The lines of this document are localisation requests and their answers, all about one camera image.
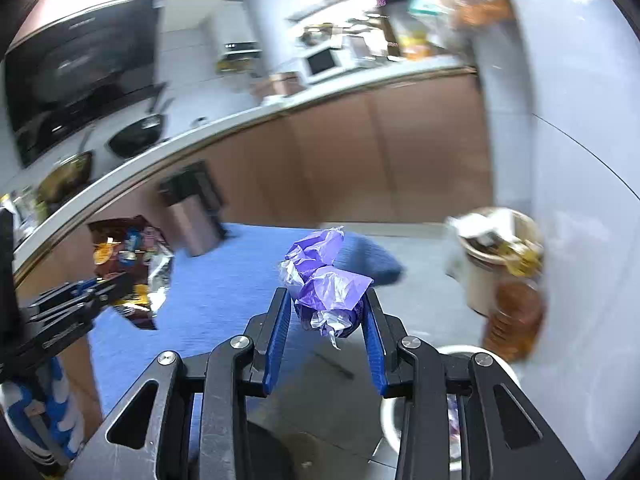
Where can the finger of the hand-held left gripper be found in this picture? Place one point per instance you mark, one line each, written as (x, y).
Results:
(75, 325)
(87, 286)

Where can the amber oil bottle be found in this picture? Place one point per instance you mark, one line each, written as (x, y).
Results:
(515, 320)

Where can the blue white striped cloth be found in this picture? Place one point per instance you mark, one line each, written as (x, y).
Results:
(55, 410)

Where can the black range hood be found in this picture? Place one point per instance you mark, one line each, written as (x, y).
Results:
(80, 70)

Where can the copper coloured pot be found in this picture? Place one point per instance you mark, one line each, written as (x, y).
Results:
(285, 84)

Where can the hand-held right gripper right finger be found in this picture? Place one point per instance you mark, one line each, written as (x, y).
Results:
(374, 345)

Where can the beige full waste bin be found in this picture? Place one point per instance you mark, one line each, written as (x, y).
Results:
(475, 285)

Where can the white round bin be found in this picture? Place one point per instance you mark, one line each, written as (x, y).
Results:
(390, 425)

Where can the rose gold pedal bin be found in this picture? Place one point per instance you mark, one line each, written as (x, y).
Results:
(192, 225)

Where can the brown kitchen base cabinet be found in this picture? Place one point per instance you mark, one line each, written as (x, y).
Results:
(400, 150)

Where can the black wok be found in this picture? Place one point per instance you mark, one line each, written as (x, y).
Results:
(135, 137)

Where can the white microwave oven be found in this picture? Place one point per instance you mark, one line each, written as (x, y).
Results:
(325, 62)

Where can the frying pan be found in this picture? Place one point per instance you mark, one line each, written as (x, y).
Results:
(65, 175)

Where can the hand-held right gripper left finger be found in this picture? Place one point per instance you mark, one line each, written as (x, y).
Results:
(277, 340)

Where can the blue fluffy mat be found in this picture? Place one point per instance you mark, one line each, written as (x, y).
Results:
(225, 285)

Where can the purple wrapper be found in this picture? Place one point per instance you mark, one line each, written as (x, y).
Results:
(320, 290)

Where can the dark printed snack bag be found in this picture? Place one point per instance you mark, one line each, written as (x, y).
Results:
(125, 245)

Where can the white water heater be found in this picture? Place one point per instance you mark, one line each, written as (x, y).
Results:
(235, 30)

